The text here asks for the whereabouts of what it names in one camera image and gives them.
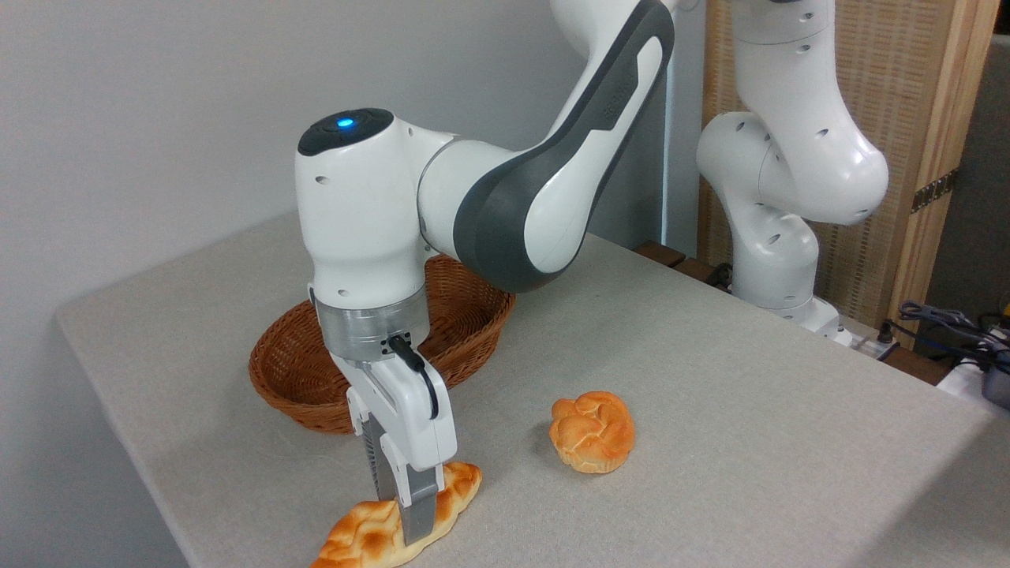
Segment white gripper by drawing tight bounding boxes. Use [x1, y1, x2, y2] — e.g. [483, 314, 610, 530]
[329, 351, 459, 547]

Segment long braided bread loaf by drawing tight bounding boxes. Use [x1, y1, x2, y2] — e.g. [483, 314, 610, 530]
[310, 461, 483, 568]

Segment brown oval wicker basket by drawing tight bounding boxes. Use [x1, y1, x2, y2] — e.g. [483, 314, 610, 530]
[249, 254, 517, 435]

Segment round knotted bread roll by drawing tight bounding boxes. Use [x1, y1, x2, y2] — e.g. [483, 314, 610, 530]
[548, 390, 637, 475]

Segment dark wooden floor block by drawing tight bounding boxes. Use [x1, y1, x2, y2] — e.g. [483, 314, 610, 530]
[634, 241, 736, 291]

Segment white cloth-like object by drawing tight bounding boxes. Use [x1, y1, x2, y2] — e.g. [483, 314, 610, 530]
[936, 357, 1010, 415]

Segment grey box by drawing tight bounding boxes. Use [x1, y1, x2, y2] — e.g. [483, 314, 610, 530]
[982, 366, 1010, 410]

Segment dark metal screen hinge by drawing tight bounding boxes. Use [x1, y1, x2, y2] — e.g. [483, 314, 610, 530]
[911, 167, 962, 215]

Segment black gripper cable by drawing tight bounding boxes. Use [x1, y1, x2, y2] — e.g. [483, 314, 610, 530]
[385, 334, 441, 421]

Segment black cables and power strip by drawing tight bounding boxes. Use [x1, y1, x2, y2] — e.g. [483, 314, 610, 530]
[877, 301, 1010, 373]

